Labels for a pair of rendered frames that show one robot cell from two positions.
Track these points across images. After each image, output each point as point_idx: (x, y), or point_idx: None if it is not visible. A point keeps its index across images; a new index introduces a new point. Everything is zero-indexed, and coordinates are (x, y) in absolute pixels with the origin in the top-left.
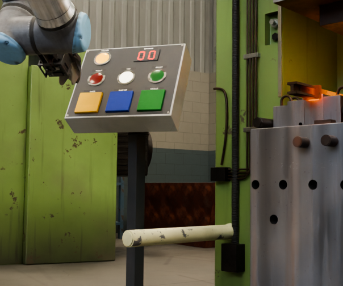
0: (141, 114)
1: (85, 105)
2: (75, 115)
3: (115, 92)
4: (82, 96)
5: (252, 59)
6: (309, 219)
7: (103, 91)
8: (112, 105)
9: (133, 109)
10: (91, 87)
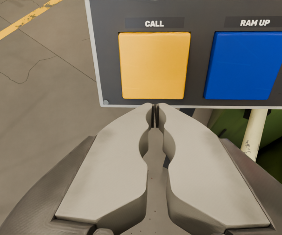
0: None
1: (148, 82)
2: (127, 102)
3: (236, 38)
4: (128, 49)
5: None
6: None
7: (191, 26)
8: (226, 84)
9: (277, 93)
10: (146, 3)
